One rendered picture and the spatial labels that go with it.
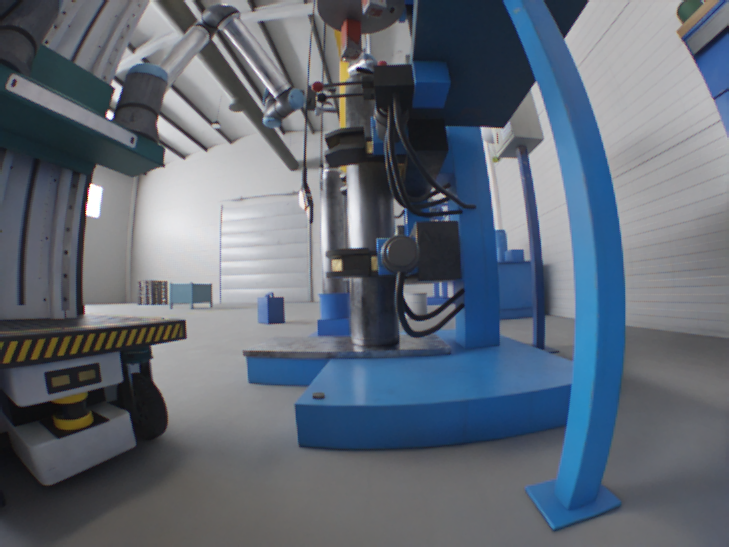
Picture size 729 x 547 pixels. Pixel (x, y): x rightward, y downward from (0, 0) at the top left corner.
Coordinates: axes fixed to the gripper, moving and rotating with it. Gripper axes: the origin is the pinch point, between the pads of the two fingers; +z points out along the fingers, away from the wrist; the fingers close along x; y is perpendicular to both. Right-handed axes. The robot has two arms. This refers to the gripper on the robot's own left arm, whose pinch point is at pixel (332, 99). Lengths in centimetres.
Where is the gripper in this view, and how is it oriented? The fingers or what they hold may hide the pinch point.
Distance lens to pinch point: 162.9
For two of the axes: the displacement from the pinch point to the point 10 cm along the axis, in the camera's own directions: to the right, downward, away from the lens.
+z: 9.5, -0.2, 3.1
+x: -0.4, -10.0, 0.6
